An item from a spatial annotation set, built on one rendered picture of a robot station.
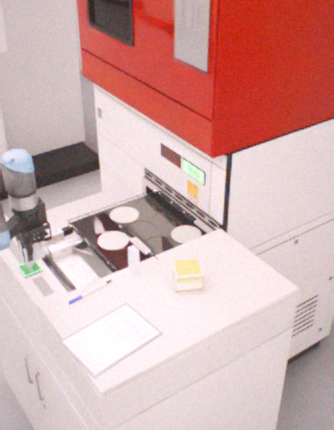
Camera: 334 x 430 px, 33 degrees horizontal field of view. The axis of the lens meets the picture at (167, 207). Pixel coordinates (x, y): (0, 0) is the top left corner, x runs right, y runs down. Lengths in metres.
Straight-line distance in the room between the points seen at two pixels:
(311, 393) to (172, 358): 1.31
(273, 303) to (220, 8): 0.77
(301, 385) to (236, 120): 1.39
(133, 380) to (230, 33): 0.89
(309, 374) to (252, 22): 1.66
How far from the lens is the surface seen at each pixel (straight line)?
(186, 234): 1.88
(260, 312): 1.55
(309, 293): 2.42
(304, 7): 1.71
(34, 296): 1.60
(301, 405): 2.59
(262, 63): 1.65
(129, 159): 2.20
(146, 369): 1.38
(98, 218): 1.97
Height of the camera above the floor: 2.01
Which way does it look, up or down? 33 degrees down
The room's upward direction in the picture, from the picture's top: straight up
